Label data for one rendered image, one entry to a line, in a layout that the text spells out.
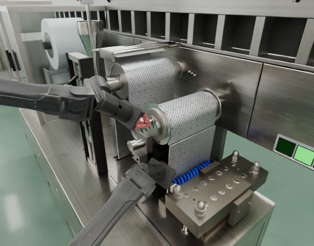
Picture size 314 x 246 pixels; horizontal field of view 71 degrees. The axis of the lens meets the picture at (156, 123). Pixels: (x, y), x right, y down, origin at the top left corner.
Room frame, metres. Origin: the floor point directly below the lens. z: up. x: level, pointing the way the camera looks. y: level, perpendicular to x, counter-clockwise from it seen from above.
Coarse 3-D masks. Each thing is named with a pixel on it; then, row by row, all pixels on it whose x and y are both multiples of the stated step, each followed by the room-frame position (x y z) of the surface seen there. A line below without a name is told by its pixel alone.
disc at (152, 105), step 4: (148, 104) 0.69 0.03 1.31; (152, 104) 0.67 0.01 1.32; (156, 104) 0.66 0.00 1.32; (148, 108) 0.69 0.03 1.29; (156, 108) 0.65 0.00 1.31; (160, 108) 0.64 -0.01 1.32; (160, 112) 0.64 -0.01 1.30; (164, 112) 0.62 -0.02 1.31; (164, 116) 0.62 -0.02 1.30; (168, 120) 0.61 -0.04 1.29; (168, 124) 0.61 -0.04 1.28; (168, 128) 0.60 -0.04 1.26; (168, 132) 0.60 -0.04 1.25; (168, 136) 0.60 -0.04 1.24; (164, 140) 0.62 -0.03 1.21; (168, 140) 0.61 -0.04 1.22
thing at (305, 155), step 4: (300, 148) 0.58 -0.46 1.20; (304, 148) 0.57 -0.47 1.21; (296, 152) 0.59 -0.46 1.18; (300, 152) 0.58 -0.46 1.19; (304, 152) 0.57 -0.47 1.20; (308, 152) 0.56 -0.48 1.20; (312, 152) 0.56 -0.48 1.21; (296, 156) 0.58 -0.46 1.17; (300, 156) 0.58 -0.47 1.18; (304, 156) 0.57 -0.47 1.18; (308, 156) 0.56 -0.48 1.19; (312, 156) 0.55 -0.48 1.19; (300, 160) 0.57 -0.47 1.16; (304, 160) 0.57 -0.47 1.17; (308, 160) 0.56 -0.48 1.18; (312, 160) 0.55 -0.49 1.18; (308, 164) 0.55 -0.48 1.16
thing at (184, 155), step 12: (204, 132) 0.71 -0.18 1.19; (180, 144) 0.63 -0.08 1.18; (192, 144) 0.67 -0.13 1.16; (204, 144) 0.72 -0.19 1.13; (168, 156) 0.61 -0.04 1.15; (180, 156) 0.64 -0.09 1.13; (192, 156) 0.68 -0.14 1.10; (204, 156) 0.73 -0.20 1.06; (180, 168) 0.64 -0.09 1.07; (192, 168) 0.69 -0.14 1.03
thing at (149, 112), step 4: (216, 104) 0.77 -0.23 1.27; (152, 108) 0.67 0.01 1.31; (216, 108) 0.76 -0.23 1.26; (148, 112) 0.68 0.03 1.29; (152, 112) 0.66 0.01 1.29; (156, 112) 0.64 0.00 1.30; (216, 112) 0.77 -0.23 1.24; (156, 116) 0.64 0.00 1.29; (160, 116) 0.63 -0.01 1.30; (160, 120) 0.63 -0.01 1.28; (164, 120) 0.62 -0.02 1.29; (164, 124) 0.61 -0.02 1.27; (164, 128) 0.61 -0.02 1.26; (164, 132) 0.61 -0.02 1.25; (152, 136) 0.66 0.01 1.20; (156, 136) 0.64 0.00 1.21; (160, 136) 0.63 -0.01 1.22; (164, 136) 0.61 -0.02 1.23; (156, 140) 0.64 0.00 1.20; (160, 140) 0.63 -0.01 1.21
